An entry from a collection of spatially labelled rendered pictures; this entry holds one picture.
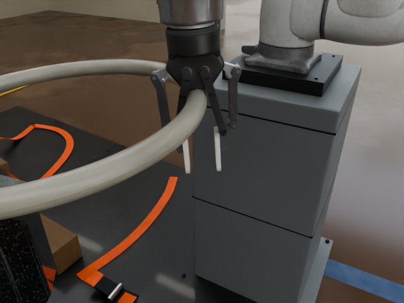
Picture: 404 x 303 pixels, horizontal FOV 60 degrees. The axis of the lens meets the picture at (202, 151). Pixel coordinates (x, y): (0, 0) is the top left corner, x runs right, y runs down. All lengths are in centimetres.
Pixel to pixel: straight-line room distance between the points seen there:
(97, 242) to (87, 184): 127
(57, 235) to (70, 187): 118
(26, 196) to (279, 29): 77
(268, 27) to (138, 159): 69
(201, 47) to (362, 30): 53
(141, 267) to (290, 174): 77
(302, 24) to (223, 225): 66
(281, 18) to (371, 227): 116
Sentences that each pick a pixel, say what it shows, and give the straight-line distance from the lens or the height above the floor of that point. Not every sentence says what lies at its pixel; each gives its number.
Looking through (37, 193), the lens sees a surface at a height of 94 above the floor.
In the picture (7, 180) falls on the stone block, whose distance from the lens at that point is 99.
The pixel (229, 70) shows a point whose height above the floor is 97.
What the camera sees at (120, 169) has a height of 94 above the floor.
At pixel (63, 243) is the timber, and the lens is 149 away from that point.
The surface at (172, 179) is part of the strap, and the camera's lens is 192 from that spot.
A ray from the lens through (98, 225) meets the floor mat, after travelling 170.
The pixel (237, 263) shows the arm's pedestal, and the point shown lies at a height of 17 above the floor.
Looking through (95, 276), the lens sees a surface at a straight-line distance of 143.
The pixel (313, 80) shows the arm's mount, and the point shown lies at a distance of 93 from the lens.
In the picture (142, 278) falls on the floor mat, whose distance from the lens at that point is 145.
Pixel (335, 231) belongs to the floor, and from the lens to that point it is 174.
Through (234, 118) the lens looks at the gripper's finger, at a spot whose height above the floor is 90.
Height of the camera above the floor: 113
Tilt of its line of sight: 31 degrees down
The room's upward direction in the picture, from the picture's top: straight up
